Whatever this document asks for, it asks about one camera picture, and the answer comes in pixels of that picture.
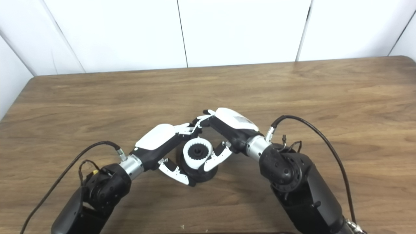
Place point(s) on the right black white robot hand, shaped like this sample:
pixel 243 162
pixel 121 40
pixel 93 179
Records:
pixel 237 126

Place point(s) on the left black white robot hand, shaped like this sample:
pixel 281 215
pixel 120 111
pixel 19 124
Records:
pixel 156 136

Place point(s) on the round black stepped part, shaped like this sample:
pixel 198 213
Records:
pixel 208 177

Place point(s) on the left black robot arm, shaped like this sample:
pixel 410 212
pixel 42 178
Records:
pixel 100 191

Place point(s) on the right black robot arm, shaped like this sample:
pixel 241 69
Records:
pixel 305 195

